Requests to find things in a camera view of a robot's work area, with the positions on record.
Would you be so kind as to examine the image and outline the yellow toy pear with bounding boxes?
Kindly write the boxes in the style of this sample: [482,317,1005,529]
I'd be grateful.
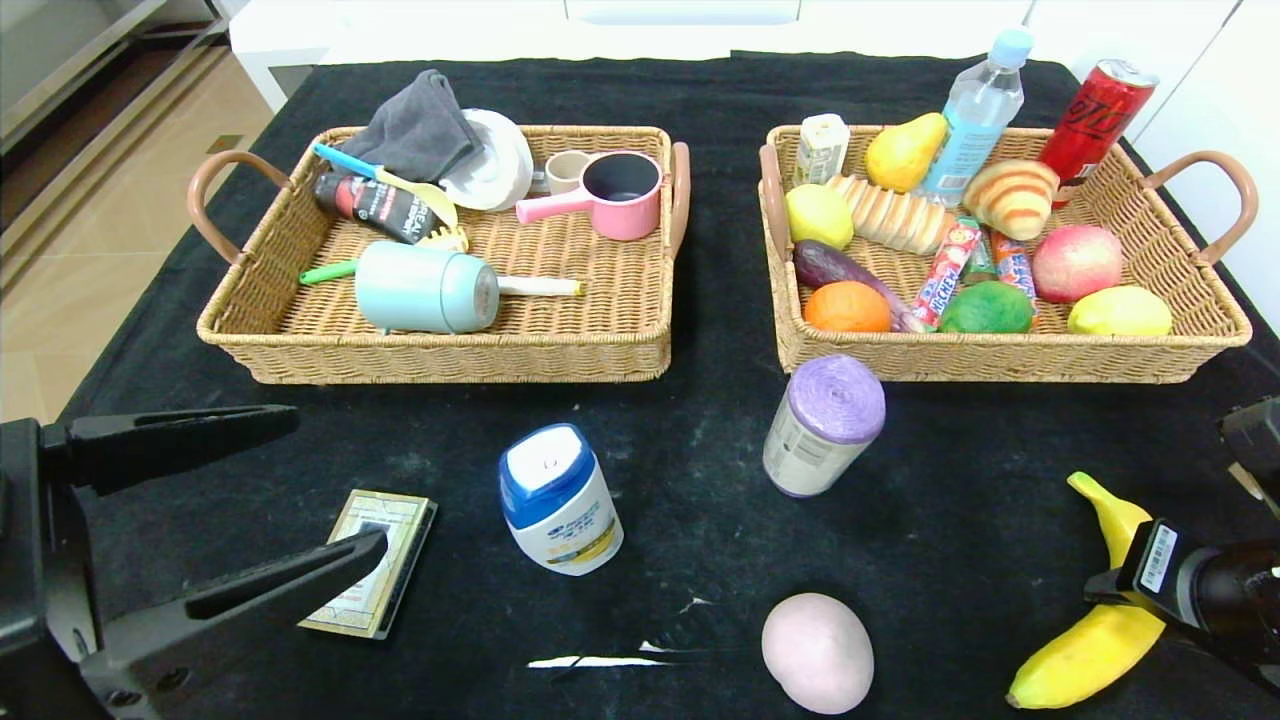
[865,111,949,194]

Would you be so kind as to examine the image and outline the orange toy tangerine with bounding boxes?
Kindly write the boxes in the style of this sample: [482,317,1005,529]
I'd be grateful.
[803,281,892,334]

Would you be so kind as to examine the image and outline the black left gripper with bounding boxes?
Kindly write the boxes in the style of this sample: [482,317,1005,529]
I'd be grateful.
[0,403,388,720]

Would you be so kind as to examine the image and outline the green toy lime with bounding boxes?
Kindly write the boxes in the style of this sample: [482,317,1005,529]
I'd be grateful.
[938,280,1036,335]

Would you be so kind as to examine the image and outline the red chewy candy stick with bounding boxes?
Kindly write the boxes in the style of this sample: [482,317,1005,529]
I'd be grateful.
[912,222,983,332]

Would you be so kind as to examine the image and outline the white drink carton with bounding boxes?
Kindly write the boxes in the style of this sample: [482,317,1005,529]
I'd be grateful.
[793,113,851,188]

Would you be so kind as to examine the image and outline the purple trash bag roll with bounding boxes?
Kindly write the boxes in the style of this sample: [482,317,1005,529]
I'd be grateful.
[762,355,887,499]

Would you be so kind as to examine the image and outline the grey folded cloth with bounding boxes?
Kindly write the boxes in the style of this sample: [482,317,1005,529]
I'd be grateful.
[342,69,488,185]

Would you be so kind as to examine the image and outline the beige playing card box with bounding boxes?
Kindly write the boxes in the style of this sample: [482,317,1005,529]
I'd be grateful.
[298,489,439,640]

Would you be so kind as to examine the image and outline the yellow toy banana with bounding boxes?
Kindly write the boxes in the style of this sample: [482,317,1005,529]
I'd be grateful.
[1006,471,1169,710]

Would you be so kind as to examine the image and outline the white bottle blue cap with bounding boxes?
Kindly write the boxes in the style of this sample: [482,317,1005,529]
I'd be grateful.
[498,422,625,577]

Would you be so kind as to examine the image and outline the grey metal shelf unit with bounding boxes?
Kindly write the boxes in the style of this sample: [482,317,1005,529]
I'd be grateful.
[0,0,236,261]

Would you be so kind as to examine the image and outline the striped toy croissant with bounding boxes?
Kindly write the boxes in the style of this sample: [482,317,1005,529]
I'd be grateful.
[962,159,1061,242]

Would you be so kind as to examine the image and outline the black bottle red label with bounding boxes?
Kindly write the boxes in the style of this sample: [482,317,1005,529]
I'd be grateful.
[313,171,441,245]

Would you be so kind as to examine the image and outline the orange sausage stick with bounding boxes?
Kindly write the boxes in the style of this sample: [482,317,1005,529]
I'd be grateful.
[992,232,1041,323]

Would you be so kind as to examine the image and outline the clear water bottle blue label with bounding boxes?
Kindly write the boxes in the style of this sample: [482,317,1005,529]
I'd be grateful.
[918,27,1034,207]

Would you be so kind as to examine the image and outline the light teal mug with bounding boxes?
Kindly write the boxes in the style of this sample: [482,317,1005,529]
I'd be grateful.
[355,241,501,335]

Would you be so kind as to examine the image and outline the pink saucepan cup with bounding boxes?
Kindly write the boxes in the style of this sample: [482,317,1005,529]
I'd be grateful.
[515,152,664,243]

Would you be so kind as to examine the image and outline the round yellow toy lemon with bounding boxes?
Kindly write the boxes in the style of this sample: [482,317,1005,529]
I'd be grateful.
[785,184,856,250]

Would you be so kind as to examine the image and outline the small beige cup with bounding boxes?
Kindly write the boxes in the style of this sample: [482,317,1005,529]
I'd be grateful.
[545,150,596,197]

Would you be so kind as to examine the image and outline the green chewing gum pack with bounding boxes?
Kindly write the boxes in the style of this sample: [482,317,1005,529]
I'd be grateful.
[955,218,998,287]

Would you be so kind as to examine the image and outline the wicker basket holding utensils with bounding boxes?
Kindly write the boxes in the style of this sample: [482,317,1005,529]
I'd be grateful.
[187,124,693,386]

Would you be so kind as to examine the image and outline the red pink toy apple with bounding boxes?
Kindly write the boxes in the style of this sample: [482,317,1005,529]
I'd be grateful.
[1032,224,1124,304]

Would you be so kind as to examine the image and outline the sliced toy bread loaf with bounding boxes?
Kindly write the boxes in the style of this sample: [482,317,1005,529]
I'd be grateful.
[825,174,959,256]

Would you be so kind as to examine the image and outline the black table cloth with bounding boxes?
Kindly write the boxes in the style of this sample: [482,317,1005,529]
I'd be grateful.
[0,50,1280,720]

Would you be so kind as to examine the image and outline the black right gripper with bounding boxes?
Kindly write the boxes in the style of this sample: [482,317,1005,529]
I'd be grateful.
[1083,517,1274,644]

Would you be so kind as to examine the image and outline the oval yellow toy mango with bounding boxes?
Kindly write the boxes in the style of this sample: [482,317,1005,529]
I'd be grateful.
[1066,286,1173,338]

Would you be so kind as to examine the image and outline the wicker basket holding food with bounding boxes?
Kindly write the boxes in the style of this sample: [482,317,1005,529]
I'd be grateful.
[757,122,1258,386]

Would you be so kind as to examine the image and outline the blue handled yellow spoon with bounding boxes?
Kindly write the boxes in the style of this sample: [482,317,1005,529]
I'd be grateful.
[312,143,461,232]

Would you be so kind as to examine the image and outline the white plate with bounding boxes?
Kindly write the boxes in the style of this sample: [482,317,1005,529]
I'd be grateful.
[440,109,536,212]

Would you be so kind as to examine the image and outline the pale purple toy ball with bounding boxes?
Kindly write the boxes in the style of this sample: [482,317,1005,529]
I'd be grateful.
[761,593,876,716]

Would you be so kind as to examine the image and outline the purple toy eggplant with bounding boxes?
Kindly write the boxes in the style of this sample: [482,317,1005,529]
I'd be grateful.
[792,238,926,334]

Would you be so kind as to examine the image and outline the red soda can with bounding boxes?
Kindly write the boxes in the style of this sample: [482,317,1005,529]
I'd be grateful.
[1037,59,1159,208]

